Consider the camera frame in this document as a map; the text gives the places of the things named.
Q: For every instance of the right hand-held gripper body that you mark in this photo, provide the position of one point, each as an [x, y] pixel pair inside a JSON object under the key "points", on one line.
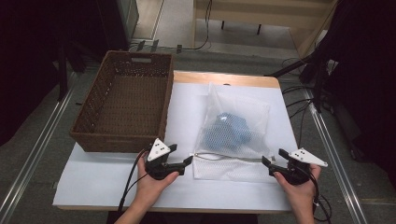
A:
{"points": [[299, 165]]}

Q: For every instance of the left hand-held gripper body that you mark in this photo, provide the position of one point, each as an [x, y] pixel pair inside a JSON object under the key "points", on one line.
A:
{"points": [[158, 161]]}

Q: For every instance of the white mesh laundry bag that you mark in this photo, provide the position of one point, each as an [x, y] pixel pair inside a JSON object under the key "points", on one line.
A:
{"points": [[236, 124]]}

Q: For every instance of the blue cloth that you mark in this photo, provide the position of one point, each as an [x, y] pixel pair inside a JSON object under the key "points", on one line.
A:
{"points": [[229, 132]]}

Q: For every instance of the brown wicker basket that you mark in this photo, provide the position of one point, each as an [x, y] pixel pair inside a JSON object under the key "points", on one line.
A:
{"points": [[130, 102]]}

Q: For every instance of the person's left hand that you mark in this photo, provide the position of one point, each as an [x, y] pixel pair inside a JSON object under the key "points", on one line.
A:
{"points": [[152, 186]]}

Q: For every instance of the person's right hand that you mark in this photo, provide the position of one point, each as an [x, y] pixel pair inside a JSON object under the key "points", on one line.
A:
{"points": [[299, 191]]}

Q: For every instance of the person's dark clothing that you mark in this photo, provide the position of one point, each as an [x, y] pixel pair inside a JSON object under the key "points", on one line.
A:
{"points": [[186, 218]]}

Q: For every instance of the black metal stand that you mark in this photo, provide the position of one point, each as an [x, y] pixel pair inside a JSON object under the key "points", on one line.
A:
{"points": [[62, 71], [314, 74]]}

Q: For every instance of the dark cabinet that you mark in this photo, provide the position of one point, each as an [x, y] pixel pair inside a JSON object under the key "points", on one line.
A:
{"points": [[120, 21]]}

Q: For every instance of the light wooden furniture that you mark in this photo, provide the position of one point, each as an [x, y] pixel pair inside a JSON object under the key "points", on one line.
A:
{"points": [[249, 15]]}

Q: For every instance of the aluminium floor rail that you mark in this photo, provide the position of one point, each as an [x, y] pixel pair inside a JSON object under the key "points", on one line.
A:
{"points": [[336, 158], [34, 149]]}

